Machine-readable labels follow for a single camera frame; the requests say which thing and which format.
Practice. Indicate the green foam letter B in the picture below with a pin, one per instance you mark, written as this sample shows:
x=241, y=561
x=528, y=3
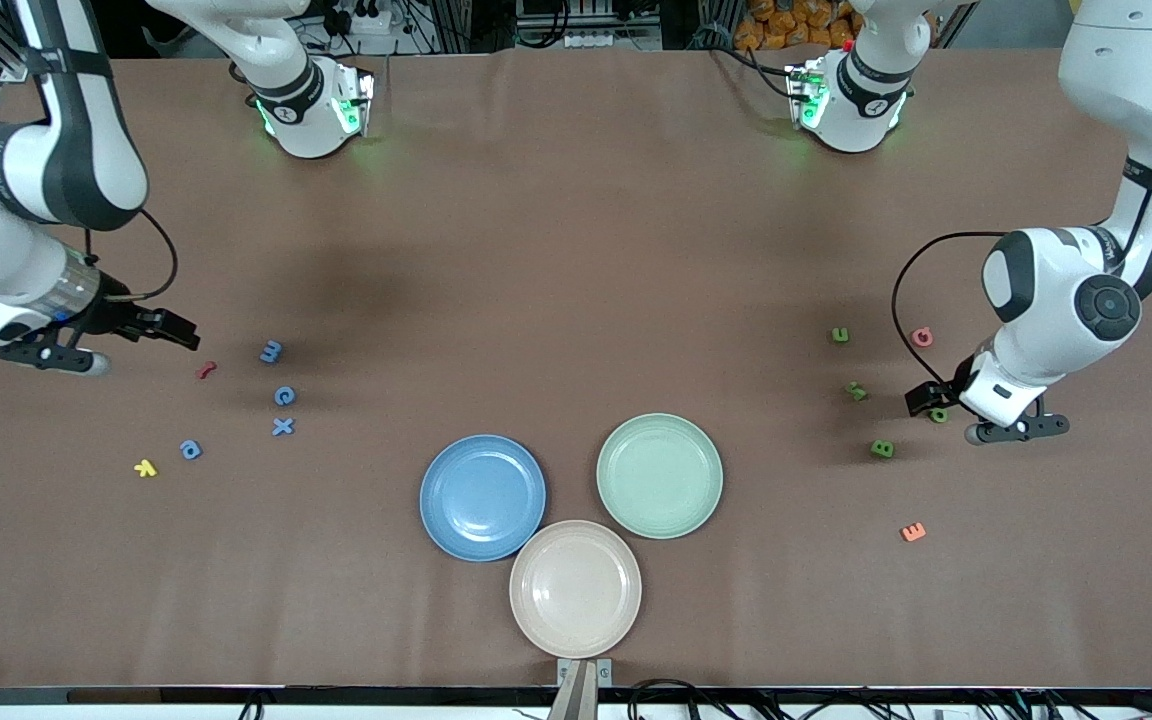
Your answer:
x=882, y=449

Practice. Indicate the blue foam letter m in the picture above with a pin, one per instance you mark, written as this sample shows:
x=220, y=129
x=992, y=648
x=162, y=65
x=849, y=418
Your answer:
x=271, y=352

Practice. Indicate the blue foam letter c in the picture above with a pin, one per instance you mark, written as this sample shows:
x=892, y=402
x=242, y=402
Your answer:
x=277, y=396

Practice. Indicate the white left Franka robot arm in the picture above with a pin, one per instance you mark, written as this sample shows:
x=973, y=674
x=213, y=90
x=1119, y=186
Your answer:
x=1056, y=300

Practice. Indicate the red foam letter r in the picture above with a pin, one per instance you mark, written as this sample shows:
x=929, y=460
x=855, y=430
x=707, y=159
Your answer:
x=204, y=372

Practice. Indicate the pink foam letter Q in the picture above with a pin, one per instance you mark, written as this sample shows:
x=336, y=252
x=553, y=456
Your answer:
x=916, y=337

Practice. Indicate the green foam letter s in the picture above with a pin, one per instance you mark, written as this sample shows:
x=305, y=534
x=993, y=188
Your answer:
x=856, y=391

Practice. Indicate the blue foam letter a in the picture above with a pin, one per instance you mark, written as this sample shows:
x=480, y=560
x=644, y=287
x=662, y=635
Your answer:
x=191, y=451

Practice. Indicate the orange foam letter E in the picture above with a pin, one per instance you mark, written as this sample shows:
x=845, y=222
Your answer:
x=913, y=532

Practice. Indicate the yellow foam letter k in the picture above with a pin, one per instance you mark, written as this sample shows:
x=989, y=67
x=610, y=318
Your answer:
x=144, y=467

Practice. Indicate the blue foam letter x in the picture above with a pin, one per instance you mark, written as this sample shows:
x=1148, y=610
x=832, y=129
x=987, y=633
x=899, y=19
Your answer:
x=283, y=427

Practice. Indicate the pale green round plate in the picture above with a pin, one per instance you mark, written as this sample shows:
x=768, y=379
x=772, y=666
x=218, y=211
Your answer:
x=636, y=500

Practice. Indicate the blue round plate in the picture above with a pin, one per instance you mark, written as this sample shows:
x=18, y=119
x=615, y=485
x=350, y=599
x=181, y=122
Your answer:
x=482, y=520

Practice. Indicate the brown table cover sheet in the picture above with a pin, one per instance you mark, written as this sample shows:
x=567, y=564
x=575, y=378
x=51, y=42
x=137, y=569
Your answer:
x=576, y=250

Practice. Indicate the beige round plate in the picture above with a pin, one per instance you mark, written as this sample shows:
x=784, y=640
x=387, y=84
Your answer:
x=576, y=590

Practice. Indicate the pile of orange fruit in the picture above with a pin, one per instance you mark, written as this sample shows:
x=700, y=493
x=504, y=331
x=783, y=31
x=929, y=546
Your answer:
x=776, y=25

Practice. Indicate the white power strip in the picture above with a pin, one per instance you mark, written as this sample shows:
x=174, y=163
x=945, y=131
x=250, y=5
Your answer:
x=591, y=40

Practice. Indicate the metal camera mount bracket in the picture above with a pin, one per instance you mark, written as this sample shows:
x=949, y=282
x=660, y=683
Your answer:
x=586, y=668

